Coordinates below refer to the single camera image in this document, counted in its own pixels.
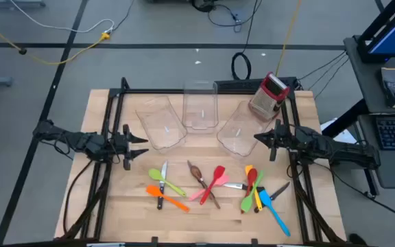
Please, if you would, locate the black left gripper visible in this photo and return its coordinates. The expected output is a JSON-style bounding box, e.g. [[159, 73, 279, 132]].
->
[[108, 123, 150, 172]]

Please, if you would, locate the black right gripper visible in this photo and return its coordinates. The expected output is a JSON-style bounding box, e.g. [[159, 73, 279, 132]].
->
[[253, 119, 290, 163]]

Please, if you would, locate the yellow spoon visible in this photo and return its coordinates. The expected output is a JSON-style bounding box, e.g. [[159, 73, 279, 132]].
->
[[245, 165, 263, 211]]

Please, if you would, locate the lime green silicone spoon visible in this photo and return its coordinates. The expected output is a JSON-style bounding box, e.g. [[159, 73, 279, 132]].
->
[[148, 167, 187, 198]]

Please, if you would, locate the red silicone spoon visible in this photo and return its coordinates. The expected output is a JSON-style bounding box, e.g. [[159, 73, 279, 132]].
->
[[241, 168, 258, 215]]

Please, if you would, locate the orange silicone spatula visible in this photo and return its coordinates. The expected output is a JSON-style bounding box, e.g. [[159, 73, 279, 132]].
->
[[145, 185, 191, 213]]

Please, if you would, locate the pink silicone spatula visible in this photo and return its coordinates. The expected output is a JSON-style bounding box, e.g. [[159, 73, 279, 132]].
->
[[188, 174, 230, 202]]

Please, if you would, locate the blue silicone spatula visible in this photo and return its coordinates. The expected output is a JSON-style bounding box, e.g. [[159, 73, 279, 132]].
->
[[259, 189, 291, 237]]

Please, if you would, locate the steel knife riveted black handle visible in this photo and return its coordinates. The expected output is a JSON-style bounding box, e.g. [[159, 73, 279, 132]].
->
[[156, 160, 169, 211]]

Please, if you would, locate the green silicone spatula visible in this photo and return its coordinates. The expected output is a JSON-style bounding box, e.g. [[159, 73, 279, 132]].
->
[[240, 169, 265, 214]]

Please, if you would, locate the brown wooden spoon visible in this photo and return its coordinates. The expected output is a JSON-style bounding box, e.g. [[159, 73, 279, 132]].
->
[[189, 163, 221, 210]]

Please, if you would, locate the clear plastic bin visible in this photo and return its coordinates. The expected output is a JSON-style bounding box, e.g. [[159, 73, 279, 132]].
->
[[182, 80, 219, 134], [217, 99, 277, 158], [134, 95, 188, 154]]

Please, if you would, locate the red steel box grater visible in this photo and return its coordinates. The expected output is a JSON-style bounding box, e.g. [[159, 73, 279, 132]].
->
[[248, 71, 291, 122]]

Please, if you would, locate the dark blade black knife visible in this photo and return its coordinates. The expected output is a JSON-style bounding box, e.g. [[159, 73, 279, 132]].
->
[[254, 181, 291, 213]]

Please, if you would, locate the black power strip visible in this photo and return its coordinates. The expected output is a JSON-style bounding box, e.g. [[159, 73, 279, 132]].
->
[[213, 76, 300, 95]]

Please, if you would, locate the grey computer cart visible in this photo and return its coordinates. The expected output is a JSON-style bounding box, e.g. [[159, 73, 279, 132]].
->
[[343, 36, 395, 200]]

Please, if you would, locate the person's shoe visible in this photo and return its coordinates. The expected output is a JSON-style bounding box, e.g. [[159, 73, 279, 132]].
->
[[348, 233, 369, 246]]

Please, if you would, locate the black floor device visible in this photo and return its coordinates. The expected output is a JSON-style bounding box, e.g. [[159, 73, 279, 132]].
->
[[190, 0, 216, 13]]

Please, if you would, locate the black aluminium table frame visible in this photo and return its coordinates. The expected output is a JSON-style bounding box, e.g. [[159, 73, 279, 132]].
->
[[53, 76, 348, 247]]

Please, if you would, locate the short paring knife black handle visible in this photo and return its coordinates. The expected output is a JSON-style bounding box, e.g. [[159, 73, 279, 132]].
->
[[222, 182, 265, 193]]

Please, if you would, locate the black coiled cable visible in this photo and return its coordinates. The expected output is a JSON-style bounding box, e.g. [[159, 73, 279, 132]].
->
[[230, 0, 263, 80]]

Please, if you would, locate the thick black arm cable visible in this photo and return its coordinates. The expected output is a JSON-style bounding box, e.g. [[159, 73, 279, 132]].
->
[[62, 159, 94, 236]]

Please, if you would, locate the thin black cable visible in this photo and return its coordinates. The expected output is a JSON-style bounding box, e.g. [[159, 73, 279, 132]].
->
[[298, 50, 347, 82], [308, 54, 349, 91], [315, 58, 350, 101]]

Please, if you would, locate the yellow hanging cable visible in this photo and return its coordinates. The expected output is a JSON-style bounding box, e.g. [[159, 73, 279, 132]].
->
[[275, 0, 303, 77]]

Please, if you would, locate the yellow extension cord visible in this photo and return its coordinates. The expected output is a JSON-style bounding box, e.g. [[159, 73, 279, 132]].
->
[[0, 13, 111, 66]]

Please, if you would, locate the looped black floor cable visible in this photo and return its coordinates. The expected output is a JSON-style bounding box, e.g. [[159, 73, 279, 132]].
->
[[206, 0, 263, 34]]

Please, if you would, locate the white floor cable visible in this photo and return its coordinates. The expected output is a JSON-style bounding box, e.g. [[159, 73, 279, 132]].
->
[[10, 0, 115, 34]]

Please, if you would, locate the long black floor cable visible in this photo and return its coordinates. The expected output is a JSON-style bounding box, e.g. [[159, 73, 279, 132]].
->
[[312, 161, 395, 226]]

